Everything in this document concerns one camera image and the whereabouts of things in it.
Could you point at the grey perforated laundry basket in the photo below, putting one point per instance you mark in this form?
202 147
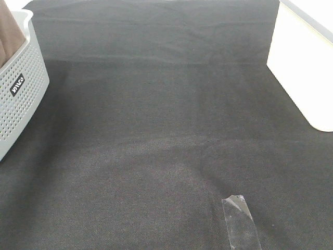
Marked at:
24 81

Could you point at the brown microfibre towel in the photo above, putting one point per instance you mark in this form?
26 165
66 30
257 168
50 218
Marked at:
11 36

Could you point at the clear tape strip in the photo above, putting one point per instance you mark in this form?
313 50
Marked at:
241 229

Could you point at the white plastic storage box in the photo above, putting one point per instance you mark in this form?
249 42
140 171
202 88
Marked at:
300 58

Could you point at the black table cloth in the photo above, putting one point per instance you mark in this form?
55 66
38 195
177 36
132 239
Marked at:
155 112

